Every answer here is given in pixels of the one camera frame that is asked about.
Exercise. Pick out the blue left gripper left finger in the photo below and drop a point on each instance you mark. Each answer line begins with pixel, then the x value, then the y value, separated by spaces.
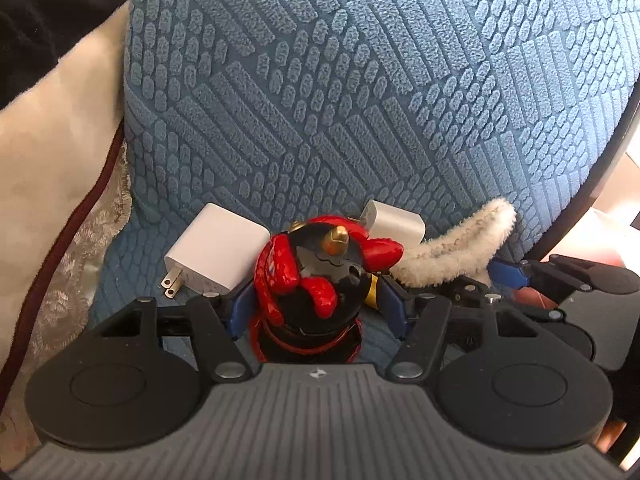
pixel 242 300

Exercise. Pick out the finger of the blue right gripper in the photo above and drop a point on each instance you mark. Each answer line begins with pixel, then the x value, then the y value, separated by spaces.
pixel 507 274

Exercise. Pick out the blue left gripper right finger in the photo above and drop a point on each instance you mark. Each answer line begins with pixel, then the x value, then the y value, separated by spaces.
pixel 397 306

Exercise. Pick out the white fluffy plush toy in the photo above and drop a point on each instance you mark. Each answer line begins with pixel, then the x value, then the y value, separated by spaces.
pixel 464 250

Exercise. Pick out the red black toy figure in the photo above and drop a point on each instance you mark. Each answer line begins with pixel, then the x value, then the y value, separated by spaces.
pixel 310 284

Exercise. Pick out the small white charger plug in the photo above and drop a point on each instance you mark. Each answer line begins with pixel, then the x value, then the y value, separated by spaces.
pixel 387 221

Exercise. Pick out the large white charger plug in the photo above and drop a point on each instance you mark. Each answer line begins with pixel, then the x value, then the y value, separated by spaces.
pixel 215 252

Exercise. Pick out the pink storage box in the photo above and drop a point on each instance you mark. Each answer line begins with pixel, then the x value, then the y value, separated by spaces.
pixel 604 234

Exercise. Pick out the cream blanket with maroon trim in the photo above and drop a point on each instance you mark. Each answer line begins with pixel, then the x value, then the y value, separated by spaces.
pixel 64 183

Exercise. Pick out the blue textured chair cushion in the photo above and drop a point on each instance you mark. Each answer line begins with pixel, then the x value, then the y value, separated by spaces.
pixel 283 109

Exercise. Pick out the black chair frame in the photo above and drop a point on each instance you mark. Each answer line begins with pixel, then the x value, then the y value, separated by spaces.
pixel 593 186

